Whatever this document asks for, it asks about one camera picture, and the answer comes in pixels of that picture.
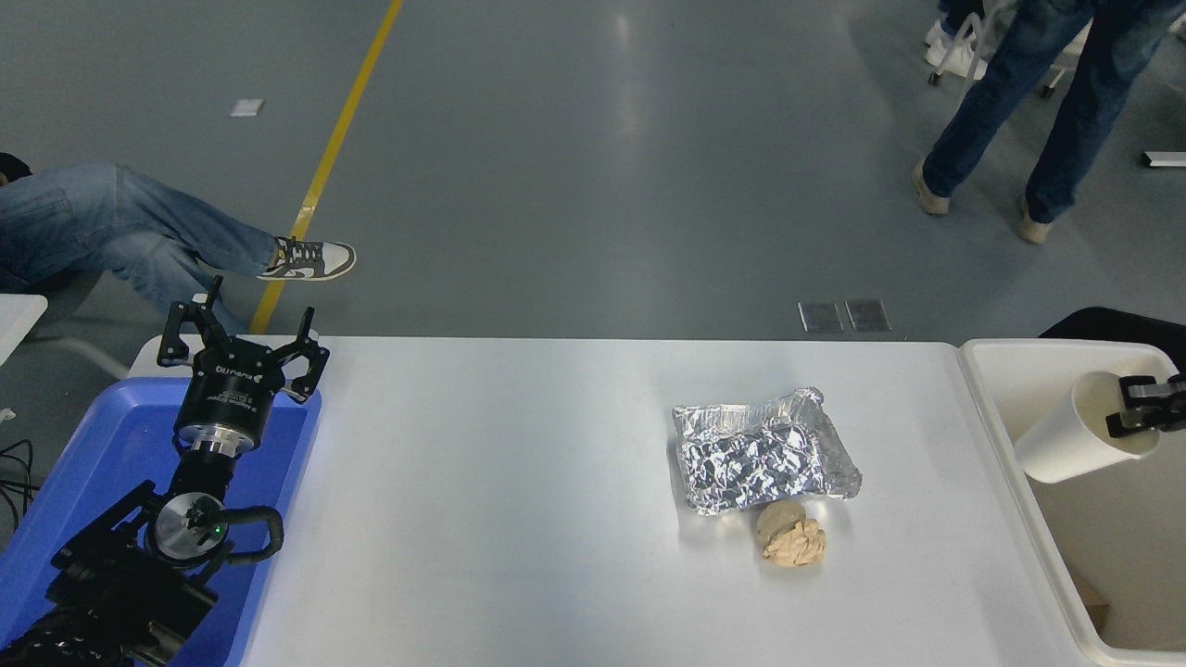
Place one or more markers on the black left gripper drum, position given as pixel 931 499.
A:
pixel 231 394

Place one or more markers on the white paper cup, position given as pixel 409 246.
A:
pixel 1061 445

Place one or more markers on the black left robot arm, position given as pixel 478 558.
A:
pixel 111 584

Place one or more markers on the black seat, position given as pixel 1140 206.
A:
pixel 1121 324

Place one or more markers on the large pale bin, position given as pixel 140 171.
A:
pixel 1140 547

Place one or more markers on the blue plastic tray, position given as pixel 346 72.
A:
pixel 111 435

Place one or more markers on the small white table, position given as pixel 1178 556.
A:
pixel 17 320

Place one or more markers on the silver metal bar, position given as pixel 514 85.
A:
pixel 1164 159

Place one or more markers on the metal floor plate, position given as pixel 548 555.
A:
pixel 820 316
pixel 868 315

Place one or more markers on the pale crumpled paper ball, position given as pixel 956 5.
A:
pixel 797 545

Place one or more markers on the dull tan paper ball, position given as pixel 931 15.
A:
pixel 776 519

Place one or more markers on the crumpled foil tray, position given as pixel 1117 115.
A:
pixel 760 454

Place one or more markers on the white wheeled frame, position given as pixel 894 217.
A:
pixel 934 79

